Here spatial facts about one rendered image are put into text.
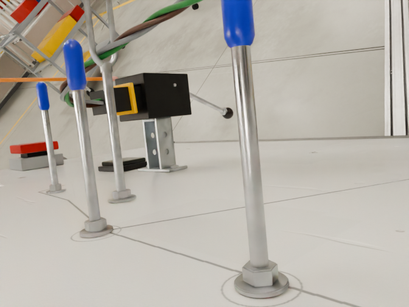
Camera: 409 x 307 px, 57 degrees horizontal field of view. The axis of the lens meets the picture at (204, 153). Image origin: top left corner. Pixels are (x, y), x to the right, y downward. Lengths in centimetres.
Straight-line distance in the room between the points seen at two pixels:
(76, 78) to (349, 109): 170
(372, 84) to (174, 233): 175
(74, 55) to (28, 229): 9
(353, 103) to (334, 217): 169
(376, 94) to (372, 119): 14
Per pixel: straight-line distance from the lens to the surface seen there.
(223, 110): 44
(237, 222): 17
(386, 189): 22
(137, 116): 34
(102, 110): 33
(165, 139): 36
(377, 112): 176
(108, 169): 40
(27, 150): 55
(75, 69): 17
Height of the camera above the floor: 124
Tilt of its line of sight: 34 degrees down
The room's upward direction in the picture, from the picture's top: 47 degrees counter-clockwise
